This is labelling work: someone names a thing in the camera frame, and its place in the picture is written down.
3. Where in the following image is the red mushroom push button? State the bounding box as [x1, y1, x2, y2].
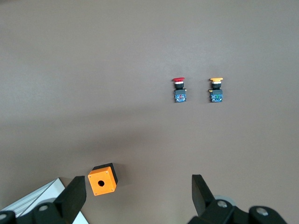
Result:
[172, 77, 187, 104]

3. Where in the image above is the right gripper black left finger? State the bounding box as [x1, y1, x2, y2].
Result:
[15, 175, 87, 224]

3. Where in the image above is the white drawer cabinet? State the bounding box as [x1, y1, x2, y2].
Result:
[0, 177, 91, 224]

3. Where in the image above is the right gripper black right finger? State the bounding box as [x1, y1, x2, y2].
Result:
[188, 174, 288, 224]

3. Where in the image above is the orange button enclosure box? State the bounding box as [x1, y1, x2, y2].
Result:
[87, 162, 119, 196]

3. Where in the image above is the yellow mushroom push button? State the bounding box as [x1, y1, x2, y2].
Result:
[207, 77, 224, 104]

